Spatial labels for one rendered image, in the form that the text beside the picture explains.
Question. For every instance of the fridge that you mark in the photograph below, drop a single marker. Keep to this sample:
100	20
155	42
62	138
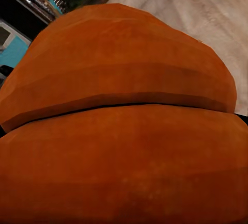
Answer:
17	19

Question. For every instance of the pumpkin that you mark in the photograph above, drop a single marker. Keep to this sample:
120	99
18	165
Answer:
114	117

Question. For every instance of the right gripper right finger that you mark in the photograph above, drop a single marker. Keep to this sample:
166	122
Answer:
244	118

